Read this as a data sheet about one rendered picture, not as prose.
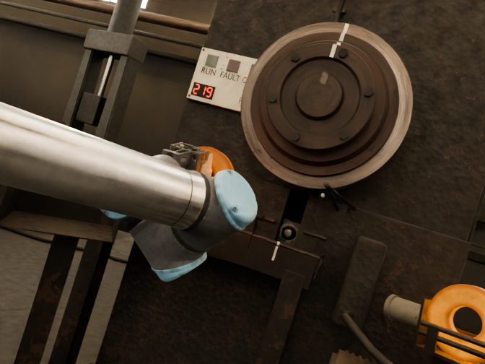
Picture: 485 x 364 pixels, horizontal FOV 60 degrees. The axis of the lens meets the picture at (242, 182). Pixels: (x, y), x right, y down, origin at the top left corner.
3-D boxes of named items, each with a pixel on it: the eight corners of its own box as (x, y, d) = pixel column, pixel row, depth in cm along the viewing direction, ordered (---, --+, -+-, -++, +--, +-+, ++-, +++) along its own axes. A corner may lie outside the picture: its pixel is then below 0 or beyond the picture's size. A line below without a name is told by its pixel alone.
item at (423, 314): (428, 347, 96) (437, 300, 97) (430, 347, 95) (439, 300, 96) (412, 347, 91) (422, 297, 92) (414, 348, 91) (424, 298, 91)
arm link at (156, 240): (195, 269, 65) (151, 203, 66) (154, 294, 72) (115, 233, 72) (226, 245, 73) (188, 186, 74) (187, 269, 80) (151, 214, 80)
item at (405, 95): (226, 165, 129) (272, 19, 129) (380, 211, 116) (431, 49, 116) (220, 162, 123) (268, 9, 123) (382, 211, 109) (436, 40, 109)
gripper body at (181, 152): (212, 150, 93) (186, 157, 82) (204, 186, 95) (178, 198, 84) (182, 141, 95) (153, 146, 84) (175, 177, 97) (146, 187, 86)
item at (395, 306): (393, 318, 102) (398, 295, 103) (429, 332, 95) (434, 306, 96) (380, 318, 99) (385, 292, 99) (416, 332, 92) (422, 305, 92)
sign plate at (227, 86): (188, 99, 144) (204, 49, 144) (258, 117, 137) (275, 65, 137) (185, 97, 142) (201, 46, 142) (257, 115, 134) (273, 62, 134)
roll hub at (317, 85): (257, 136, 116) (286, 40, 116) (356, 165, 109) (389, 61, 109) (252, 133, 111) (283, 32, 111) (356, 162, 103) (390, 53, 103)
